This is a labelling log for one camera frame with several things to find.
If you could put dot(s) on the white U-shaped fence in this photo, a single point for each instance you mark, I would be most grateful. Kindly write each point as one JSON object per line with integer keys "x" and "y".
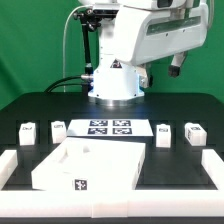
{"x": 135, "y": 203}

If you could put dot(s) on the white square tabletop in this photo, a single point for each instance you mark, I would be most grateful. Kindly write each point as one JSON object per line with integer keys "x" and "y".
{"x": 80, "y": 164}

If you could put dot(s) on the white sheet with tags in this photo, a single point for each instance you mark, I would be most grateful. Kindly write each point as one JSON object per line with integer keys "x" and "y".
{"x": 109, "y": 127}

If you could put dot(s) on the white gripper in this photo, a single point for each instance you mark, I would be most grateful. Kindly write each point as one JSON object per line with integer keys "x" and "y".
{"x": 142, "y": 35}

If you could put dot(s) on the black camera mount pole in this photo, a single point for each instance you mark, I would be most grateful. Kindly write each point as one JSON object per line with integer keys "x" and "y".
{"x": 87, "y": 43}

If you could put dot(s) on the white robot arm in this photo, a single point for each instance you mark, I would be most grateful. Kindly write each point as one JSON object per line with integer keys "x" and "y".
{"x": 114, "y": 82}

